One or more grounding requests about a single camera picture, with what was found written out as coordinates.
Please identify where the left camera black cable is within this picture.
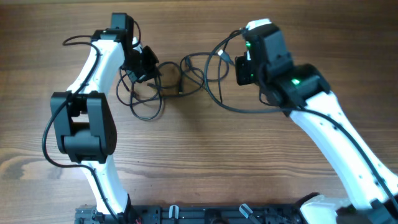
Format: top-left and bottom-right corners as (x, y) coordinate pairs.
(42, 20), (142, 223)

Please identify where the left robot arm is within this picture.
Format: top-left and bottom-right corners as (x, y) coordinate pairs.
(42, 12), (160, 223)

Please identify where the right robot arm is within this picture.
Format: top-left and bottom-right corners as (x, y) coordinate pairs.
(236, 19), (397, 223)

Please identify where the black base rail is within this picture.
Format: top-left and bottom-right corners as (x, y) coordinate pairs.
(74, 203), (306, 224)

